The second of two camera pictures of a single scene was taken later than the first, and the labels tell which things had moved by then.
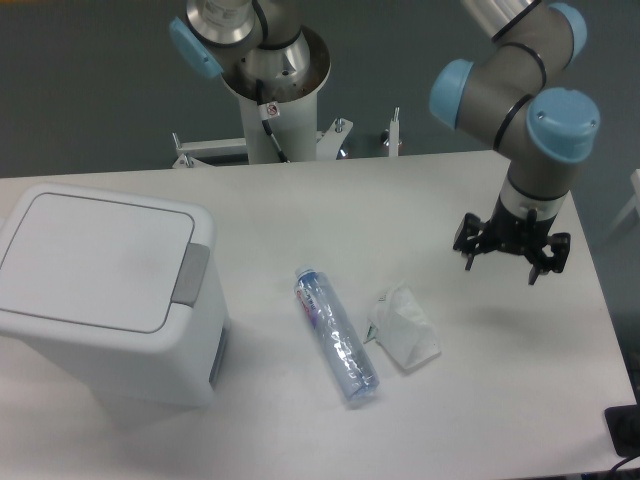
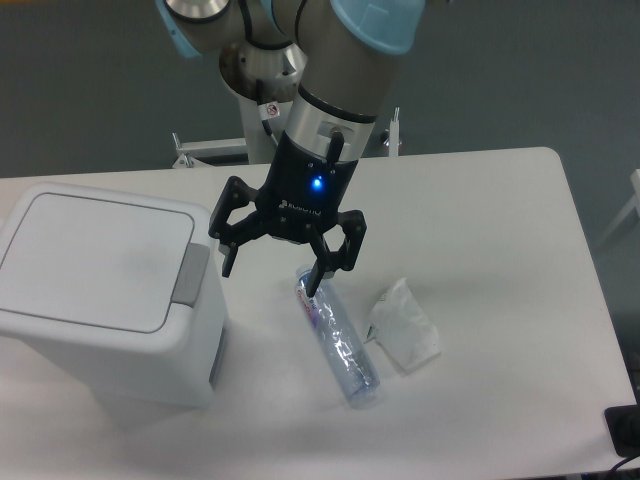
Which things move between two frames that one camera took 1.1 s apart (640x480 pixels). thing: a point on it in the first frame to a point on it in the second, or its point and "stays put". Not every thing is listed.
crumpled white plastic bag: x=401 y=327 stays put
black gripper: x=508 y=233 to x=299 y=200
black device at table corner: x=623 y=423 stays put
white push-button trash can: x=122 y=291 stays put
